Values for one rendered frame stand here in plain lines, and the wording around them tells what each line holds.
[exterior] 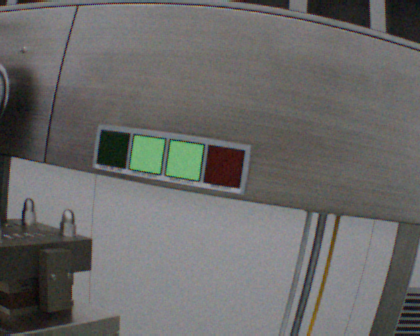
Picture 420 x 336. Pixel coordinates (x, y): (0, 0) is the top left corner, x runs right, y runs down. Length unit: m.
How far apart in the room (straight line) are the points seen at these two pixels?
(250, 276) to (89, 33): 2.45
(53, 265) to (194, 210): 2.59
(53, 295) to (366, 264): 2.52
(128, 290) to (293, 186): 2.70
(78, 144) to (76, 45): 0.18
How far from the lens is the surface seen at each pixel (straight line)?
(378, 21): 1.56
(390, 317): 1.72
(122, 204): 4.19
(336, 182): 1.56
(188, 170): 1.61
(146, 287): 4.19
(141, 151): 1.64
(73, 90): 1.70
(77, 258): 1.67
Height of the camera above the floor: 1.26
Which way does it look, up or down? 3 degrees down
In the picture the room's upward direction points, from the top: 8 degrees clockwise
